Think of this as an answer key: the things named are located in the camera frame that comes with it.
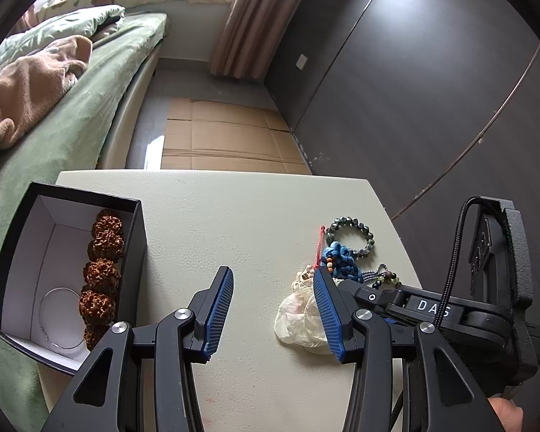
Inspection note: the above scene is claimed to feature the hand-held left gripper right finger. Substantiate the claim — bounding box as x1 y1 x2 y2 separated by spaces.
312 269 501 432

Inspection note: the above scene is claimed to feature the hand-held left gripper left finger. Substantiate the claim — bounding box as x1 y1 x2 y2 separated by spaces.
40 266 235 432

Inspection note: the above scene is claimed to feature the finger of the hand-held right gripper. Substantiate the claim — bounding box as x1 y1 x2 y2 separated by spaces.
341 282 469 327

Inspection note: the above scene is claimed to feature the black box with white inside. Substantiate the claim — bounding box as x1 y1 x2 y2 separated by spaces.
0 182 145 376

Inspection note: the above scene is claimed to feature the person's right hand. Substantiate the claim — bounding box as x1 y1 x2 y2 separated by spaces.
488 397 525 432

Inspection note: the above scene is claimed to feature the crumpled white plastic bag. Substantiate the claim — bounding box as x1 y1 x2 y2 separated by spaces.
274 285 343 356

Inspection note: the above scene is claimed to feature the small pale charm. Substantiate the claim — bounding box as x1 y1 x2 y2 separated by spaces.
292 267 318 291

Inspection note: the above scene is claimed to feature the clear glass bangle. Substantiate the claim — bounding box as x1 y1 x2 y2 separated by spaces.
40 287 89 350

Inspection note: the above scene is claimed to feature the flat cardboard sheet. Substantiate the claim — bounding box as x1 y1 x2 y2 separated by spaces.
161 96 314 176

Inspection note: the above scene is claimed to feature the dark wood wardrobe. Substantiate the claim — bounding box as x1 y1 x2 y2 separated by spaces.
263 0 540 282

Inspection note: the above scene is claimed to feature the green bed sheet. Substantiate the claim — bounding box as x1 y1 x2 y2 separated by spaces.
0 11 169 432

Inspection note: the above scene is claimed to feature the brown fleece blanket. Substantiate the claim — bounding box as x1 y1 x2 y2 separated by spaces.
0 35 93 199

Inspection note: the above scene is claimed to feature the pink striped curtain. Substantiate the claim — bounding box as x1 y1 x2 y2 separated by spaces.
209 0 325 82

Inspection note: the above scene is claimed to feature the pale floral quilt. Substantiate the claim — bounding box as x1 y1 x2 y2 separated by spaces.
0 4 127 82

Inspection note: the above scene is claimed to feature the beaded tassel string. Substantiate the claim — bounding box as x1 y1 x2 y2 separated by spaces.
362 264 404 291

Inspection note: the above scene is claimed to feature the black braided cable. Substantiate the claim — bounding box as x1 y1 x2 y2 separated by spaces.
436 195 483 327

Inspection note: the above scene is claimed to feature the thin red cord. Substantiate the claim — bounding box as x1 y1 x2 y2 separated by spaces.
313 227 327 271

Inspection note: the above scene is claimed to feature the green stone bead bracelet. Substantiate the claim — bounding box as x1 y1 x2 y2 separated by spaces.
324 216 375 258

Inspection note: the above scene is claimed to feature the brown walnut bead bracelet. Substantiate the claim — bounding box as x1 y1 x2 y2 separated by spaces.
80 208 126 352

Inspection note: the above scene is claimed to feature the white bed frame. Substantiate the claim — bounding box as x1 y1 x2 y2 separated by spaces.
100 46 163 170

